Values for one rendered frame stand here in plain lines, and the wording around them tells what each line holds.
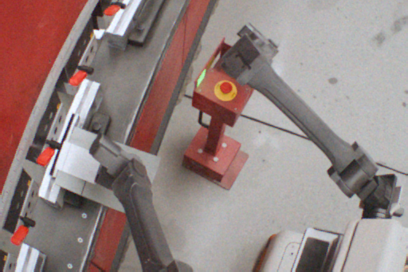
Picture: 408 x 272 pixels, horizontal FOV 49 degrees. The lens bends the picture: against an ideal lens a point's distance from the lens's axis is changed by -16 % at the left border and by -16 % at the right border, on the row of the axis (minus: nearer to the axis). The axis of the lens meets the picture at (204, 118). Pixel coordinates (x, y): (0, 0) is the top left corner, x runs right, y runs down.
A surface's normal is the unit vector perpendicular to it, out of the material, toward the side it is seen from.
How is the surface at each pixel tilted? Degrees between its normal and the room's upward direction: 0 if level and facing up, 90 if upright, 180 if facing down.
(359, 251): 42
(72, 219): 0
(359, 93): 0
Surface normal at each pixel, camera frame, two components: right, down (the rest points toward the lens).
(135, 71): 0.07, -0.40
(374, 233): -0.58, -0.51
